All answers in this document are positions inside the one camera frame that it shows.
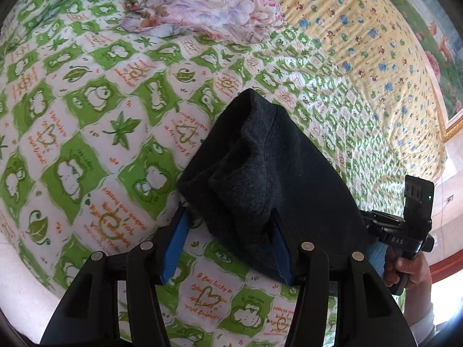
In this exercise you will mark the reddish wooden board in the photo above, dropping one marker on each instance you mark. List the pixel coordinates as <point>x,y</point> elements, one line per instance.
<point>450,262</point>

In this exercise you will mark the green patterned bed sheet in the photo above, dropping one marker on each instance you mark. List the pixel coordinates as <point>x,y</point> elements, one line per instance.
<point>108,123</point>

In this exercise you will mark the pink floral quilt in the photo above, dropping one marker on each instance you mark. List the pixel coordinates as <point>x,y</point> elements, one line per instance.
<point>202,3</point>

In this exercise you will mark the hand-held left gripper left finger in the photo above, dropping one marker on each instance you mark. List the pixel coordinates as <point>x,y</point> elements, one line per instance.
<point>176,247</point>

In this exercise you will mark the person's right forearm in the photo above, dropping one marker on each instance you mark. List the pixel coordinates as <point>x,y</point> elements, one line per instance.
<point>422,320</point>

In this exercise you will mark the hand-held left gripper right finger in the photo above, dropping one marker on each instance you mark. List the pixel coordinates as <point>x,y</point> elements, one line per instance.
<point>280,257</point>

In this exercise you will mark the person's right hand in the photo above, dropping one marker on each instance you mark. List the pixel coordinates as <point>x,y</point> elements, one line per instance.
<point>416,273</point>

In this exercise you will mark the dark grey pants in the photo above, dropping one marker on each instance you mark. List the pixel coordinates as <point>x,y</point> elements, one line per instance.
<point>275,173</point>

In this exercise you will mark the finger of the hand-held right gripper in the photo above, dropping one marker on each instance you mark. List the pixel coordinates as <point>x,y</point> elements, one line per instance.
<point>379,256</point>

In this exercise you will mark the yellow printed blanket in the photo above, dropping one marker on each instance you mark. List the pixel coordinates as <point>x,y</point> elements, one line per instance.
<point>361,25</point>

